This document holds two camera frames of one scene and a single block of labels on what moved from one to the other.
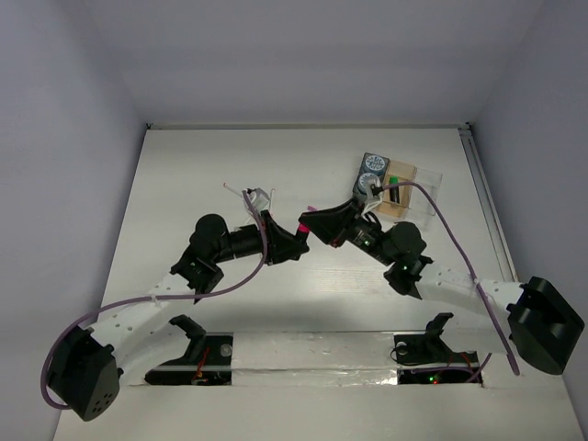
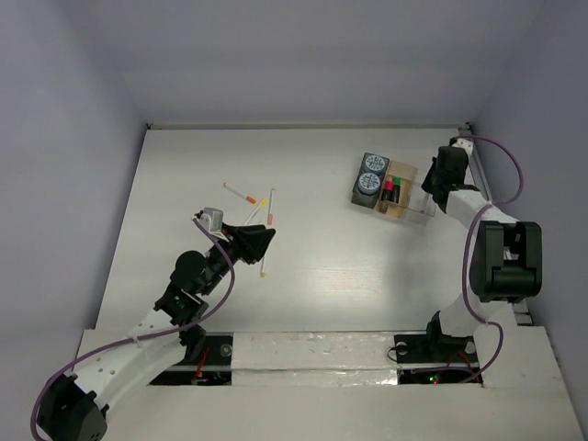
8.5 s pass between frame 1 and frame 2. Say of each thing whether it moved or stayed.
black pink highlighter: moved
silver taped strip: stayed
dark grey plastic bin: stayed
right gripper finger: moved
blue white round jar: stayed
